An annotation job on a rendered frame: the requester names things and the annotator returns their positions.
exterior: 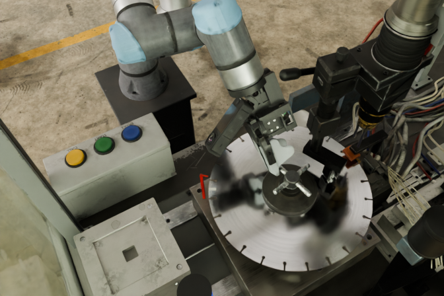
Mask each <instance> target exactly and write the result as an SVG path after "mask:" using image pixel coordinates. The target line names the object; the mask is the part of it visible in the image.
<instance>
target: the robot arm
mask: <svg viewBox="0 0 444 296"><path fill-rule="evenodd" d="M159 1H160V5H159V6H158V7H157V10H156V8H155V6H154V3H153V0H111V2H112V6H113V9H114V13H115V15H116V20H117V21H116V22H115V24H113V25H111V26H110V27H109V32H110V37H111V40H112V47H113V49H114V51H115V54H116V57H117V60H118V64H119V66H120V76H119V86H120V89H121V91H122V93H123V94H124V95H125V96H126V97H128V98H130V99H132V100H137V101H144V100H151V99H153V98H155V97H157V96H159V95H160V94H161V93H162V92H163V91H164V90H165V89H166V87H167V84H168V78H167V73H166V71H165V69H164V67H163V66H162V65H161V63H160V62H159V60H158V59H161V58H164V57H168V56H173V55H176V54H181V53H184V52H192V51H194V50H196V49H198V48H201V47H202V46H206V47H207V49H208V51H209V53H210V56H211V58H212V60H213V62H214V64H215V66H216V68H217V71H218V73H219V75H220V78H221V80H222V82H223V84H224V86H225V88H226V89H227V90H228V92H229V95H230V96H231V97H233V98H236V99H235V100H234V101H233V103H232V104H231V105H230V107H229V108H228V110H227V111H226V113H225V114H224V115H223V117H222V118H221V119H220V121H219V123H218V124H217V125H216V127H215V128H214V130H213V131H212V132H211V133H210V135H209V136H208V138H207V139H206V141H205V146H206V148H207V150H208V151H209V152H210V153H211V154H213V155H215V156H216V157H220V156H221V155H222V153H223V152H224V150H226V148H227V146H228V145H229V144H230V142H231V141H232V139H233V138H234V136H236V134H237V132H238V131H239V130H240V128H241V127H242V125H243V126H244V127H245V129H246V131H247V132H248V134H249V136H250V138H251V140H252V142H253V144H254V146H255V148H256V150H257V152H258V153H259V155H260V157H261V159H262V160H263V162H264V164H265V166H266V168H267V169H268V170H269V171H270V172H271V173H272V174H274V175H276V176H279V166H280V165H281V164H282V163H284V162H285V161H286V160H287V159H288V158H290V156H292V155H293V154H294V148H293V146H291V145H287V142H286V140H285V139H283V138H281V139H276V138H273V136H275V135H279V134H281V133H283V132H285V131H286V132H288V131H290V130H292V129H293V128H296V127H297V123H296V121H295V118H294V115H293V113H292V110H291V107H290V105H289V103H288V102H287V101H286V100H285V99H284V97H283V93H282V91H281V89H280V86H279V83H278V80H277V78H276V74H275V73H274V71H270V70H269V69H268V68H267V67H266V68H264V69H263V67H262V64H261V62H260V59H259V57H258V54H257V51H256V49H255V47H254V44H253V42H252V39H251V37H250V34H249V31H248V29H247V27H246V23H245V21H244V19H243V16H242V11H241V8H240V7H239V6H238V4H237V2H236V0H201V1H199V2H197V3H195V2H193V1H192V0H159ZM242 97H244V98H245V99H243V98H242ZM288 111H290V114H291V117H292V119H293V122H292V123H290V124H288V123H289V122H291V120H290V118H289V117H288V116H286V115H285V114H286V112H288ZM286 124H288V125H286ZM286 145H287V146H286Z"/></svg>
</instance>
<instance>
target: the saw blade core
mask: <svg viewBox="0 0 444 296"><path fill-rule="evenodd" d="M293 130H294V131H292V129H291V130H290V131H288V132H286V131H285V132H283V133H281V134H279V135H275V136H273V138H276V139H281V138H283V139H285V140H286V142H287V145H291V146H293V148H294V154H293V155H292V156H290V158H288V159H287V160H286V161H285V162H284V163H282V165H284V164H292V165H297V166H300V167H303V166H304V165H305V164H307V163H309V164H310V168H308V169H307V171H308V172H309V173H311V175H312V176H313V178H314V179H315V181H316V184H317V188H318V193H317V197H316V200H315V202H314V204H313V205H312V207H311V208H310V209H308V210H307V211H305V212H303V213H300V214H297V215H287V214H283V213H280V212H278V211H276V210H274V209H273V208H271V207H270V206H269V205H268V203H267V202H266V201H265V199H264V197H263V193H262V183H263V179H264V177H265V175H266V174H267V172H268V171H269V170H268V169H267V168H266V166H265V164H264V162H263V160H262V159H261V157H260V155H259V153H258V152H257V150H256V148H255V146H254V144H253V142H252V140H251V138H250V136H249V134H248V133H246V134H244V135H242V136H240V138H241V139H242V140H243V141H244V142H242V140H241V139H240V138H238V139H236V140H234V141H233V142H232V143H231V144H230V145H229V146H228V147H227V148H226V150H224V152H223V153H222V155H221V156H220V157H219V158H218V159H217V161H216V163H217V164H215V165H214V167H213V170H212V172H211V176H210V180H217V182H215V181H209V188H216V190H209V191H208V192H209V198H214V197H216V198H217V199H209V205H210V208H211V212H212V215H213V217H216V218H214V220H215V222H216V224H217V226H218V228H219V230H220V231H221V233H222V234H223V236H225V235H226V234H227V233H228V232H229V231H230V232H231V234H228V235H227V236H226V237H225V238H226V239H227V240H228V241H229V243H230V244H231V245H232V246H233V247H235V248H236V249H237V250H238V251H239V252H240V251H241V250H242V249H243V246H246V248H245V249H244V250H243V251H242V252H241V253H242V254H243V255H245V256H246V257H247V258H249V259H251V260H253V261H255V262H257V263H259V264H260V263H261V261H262V257H263V256H264V257H265V259H264V260H263V263H262V265H263V266H267V267H269V268H273V269H276V270H282V271H283V267H284V264H283V263H284V262H286V265H285V271H288V272H307V265H306V264H305V262H307V263H308V268H309V271H313V270H318V269H321V268H325V267H327V266H330V264H329V262H330V263H331V265H332V264H335V263H337V262H338V261H340V260H341V259H343V258H345V257H346V256H347V255H348V254H349V253H351V252H352V251H353V250H354V249H355V248H356V247H357V245H358V244H359V243H360V242H361V240H362V239H363V238H362V237H364V236H365V234H366V232H367V230H368V227H369V224H370V221H371V220H370V219H371V216H372V211H373V200H372V199H373V198H372V193H371V187H370V185H369V182H361V181H368V179H367V176H366V174H365V172H364V170H363V169H362V167H361V165H360V164H358V161H357V160H356V159H355V160H353V161H350V160H349V159H348V158H347V157H346V155H345V154H344V153H341V151H343V149H345V147H344V146H342V145H341V144H340V143H338V142H337V141H335V140H334V139H332V138H330V139H329V140H328V138H329V137H328V136H327V137H324V141H323V144H322V146H323V147H325V148H327V149H329V150H331V151H332V152H334V153H336V154H337V155H339V156H341V157H343V158H345V159H347V160H348V161H347V163H346V165H345V167H344V168H343V170H342V171H341V173H340V174H339V175H338V177H334V178H330V179H329V180H327V179H326V178H325V176H324V175H323V173H322V171H323V168H324V165H323V164H321V163H319V162H318V161H316V160H314V159H312V158H310V157H309V156H307V155H306V154H304V153H303V147H304V146H305V145H306V144H307V142H308V141H309V140H310V139H311V140H312V138H313V135H310V131H309V129H308V128H304V127H301V126H297V127H296V128H293ZM327 140H328V142H326V141H327ZM287 145H286V146H287ZM227 149H228V150H230V151H232V152H231V153H230V152H229V151H228V150H227ZM218 164H219V165H218ZM356 164H358V165H356ZM220 165H222V166H220ZM353 165H355V166H353ZM364 198H367V199H370V200H365V199H364ZM219 215H221V217H217V216H219ZM363 216H365V217H367V218H370V219H367V218H363ZM356 233H358V234H359V235H360V236H362V237H360V236H359V235H356ZM343 247H345V248H346V250H347V251H348V252H349V253H348V252H347V251H346V250H345V249H343ZM326 257H328V260H329V262H328V260H327V259H326Z"/></svg>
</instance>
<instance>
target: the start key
mask: <svg viewBox="0 0 444 296"><path fill-rule="evenodd" d="M112 146H113V143H112V140H111V139H110V138H108V137H101V138H100V139H98V140H97V141H96V143H95V147H96V150H97V151H98V152H100V153H105V152H107V151H109V150H111V148H112Z"/></svg>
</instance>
